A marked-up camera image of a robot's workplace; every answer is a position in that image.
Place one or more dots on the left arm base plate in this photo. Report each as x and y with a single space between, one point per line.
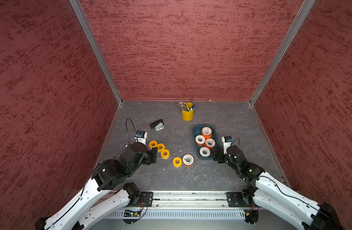
145 199

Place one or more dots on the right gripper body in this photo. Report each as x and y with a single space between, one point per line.
228 161

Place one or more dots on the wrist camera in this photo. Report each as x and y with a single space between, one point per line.
227 142
141 136

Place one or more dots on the black grey stapler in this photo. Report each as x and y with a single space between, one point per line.
157 125

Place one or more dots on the yellow tape roll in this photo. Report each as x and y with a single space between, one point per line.
160 147
165 154
153 144
177 162

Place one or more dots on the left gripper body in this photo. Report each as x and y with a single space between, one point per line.
148 160

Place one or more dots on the aluminium front rail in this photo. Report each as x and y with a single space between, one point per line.
190 198

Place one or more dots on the yellow tape roll bottom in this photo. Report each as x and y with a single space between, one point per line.
177 162

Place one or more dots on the pens in cup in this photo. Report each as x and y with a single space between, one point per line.
187 106

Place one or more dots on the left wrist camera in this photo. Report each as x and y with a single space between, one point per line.
141 136

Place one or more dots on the right corner aluminium post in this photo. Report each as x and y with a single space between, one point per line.
289 37

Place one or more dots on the orange tape roll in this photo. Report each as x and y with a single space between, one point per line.
206 132
204 152
200 140
210 143
188 160

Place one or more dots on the yellow pen cup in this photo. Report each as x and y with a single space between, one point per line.
187 116

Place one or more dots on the left corner aluminium post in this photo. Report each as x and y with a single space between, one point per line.
79 12

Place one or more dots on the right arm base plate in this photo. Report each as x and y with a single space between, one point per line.
235 200

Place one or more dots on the orange tape roll bottom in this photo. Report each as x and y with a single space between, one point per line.
188 160

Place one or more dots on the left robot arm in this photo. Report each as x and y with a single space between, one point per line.
109 175

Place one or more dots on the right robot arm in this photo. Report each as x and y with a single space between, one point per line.
319 216

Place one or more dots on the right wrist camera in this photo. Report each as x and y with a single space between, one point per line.
227 142

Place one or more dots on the corner aluminium post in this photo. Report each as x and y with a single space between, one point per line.
79 12
289 37

